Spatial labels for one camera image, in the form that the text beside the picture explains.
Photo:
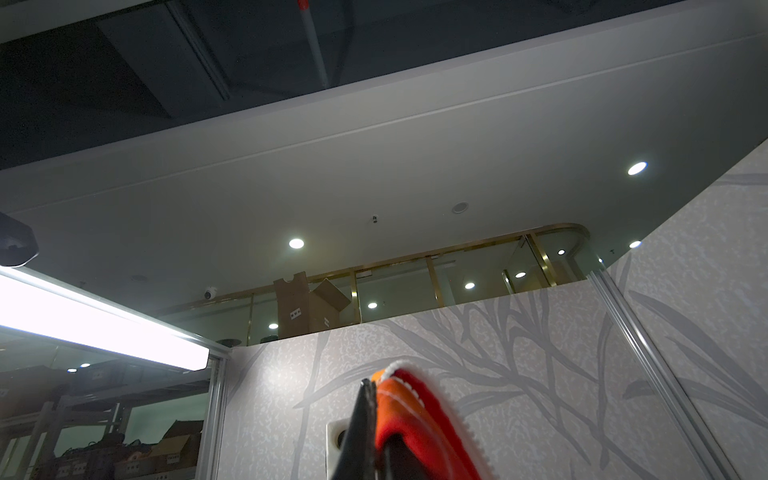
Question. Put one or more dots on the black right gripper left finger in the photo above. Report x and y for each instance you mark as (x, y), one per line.
(357, 459)

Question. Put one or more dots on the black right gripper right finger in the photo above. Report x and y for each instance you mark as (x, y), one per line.
(399, 462)

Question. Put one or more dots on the white colourful children's jacket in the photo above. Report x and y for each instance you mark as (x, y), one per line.
(410, 406)

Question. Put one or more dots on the brown cardboard box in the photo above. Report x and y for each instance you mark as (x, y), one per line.
(304, 311)

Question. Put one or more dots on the bright fluorescent light bar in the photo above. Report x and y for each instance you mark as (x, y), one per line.
(34, 305)

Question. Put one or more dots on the aluminium frame profile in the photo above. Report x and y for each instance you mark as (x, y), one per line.
(703, 445)

